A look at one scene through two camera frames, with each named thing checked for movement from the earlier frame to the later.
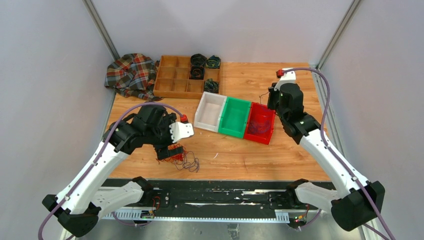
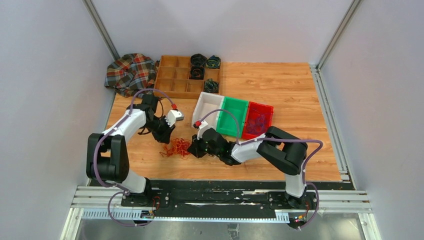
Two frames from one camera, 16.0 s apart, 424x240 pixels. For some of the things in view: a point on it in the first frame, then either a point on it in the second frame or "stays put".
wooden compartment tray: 172,78 stays put
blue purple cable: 189,162 to 256,123
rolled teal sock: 213,62 stays put
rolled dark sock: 198,61 stays put
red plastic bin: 260,123 stays put
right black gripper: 272,93 to 195,148
